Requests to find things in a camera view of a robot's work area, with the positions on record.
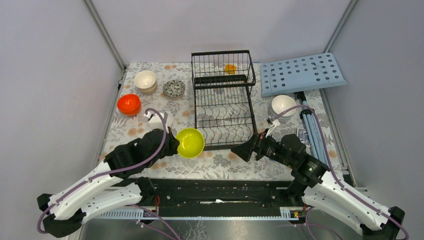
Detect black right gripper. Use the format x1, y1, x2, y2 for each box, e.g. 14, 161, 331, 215
230, 128, 295, 168

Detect yellow-green bowl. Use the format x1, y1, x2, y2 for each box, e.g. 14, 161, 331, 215
176, 128, 205, 159

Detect white bowl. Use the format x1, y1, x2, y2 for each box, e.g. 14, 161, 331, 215
270, 95, 296, 116
164, 111, 173, 127
268, 107, 296, 122

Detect orange bowl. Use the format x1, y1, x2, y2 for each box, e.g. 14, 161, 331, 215
123, 104, 142, 117
116, 94, 142, 113

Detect pink patterned bowl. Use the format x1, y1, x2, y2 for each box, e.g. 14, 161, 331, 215
162, 80, 186, 98

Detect plain beige bowl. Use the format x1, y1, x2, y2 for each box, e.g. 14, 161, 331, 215
138, 83, 158, 95

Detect beige patterned bowl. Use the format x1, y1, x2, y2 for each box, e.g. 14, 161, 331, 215
133, 70, 157, 89

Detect black wire dish rack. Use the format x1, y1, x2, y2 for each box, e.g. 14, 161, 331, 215
191, 50, 257, 151

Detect white bowl front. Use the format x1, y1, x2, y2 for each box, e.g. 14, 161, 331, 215
164, 111, 173, 127

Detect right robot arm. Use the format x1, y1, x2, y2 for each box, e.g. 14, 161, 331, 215
231, 132, 405, 240

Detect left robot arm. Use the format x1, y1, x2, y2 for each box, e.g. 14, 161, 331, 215
36, 129, 180, 238

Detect blue card deck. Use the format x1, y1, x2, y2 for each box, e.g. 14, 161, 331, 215
296, 128, 310, 147

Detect floral table mat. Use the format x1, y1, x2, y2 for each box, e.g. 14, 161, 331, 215
96, 62, 345, 182

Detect blue tripod legs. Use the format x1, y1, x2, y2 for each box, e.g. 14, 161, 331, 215
299, 108, 330, 165

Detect yellow toy block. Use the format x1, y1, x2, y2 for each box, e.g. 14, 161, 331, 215
224, 64, 237, 75

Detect blue perforated stand tray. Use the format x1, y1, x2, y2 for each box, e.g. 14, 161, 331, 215
260, 52, 347, 98

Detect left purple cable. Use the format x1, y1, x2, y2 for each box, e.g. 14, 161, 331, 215
36, 108, 168, 235

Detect purple cable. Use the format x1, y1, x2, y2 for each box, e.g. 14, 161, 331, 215
36, 108, 168, 235
268, 104, 410, 240

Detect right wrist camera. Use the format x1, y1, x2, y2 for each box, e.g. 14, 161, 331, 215
264, 118, 281, 137

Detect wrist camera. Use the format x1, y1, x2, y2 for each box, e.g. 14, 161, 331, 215
144, 111, 169, 130
264, 118, 281, 137

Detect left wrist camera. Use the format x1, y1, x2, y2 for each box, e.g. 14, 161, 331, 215
144, 111, 169, 130

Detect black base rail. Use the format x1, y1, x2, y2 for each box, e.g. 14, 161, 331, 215
124, 177, 321, 220

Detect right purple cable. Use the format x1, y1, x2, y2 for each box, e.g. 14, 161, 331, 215
268, 104, 410, 240

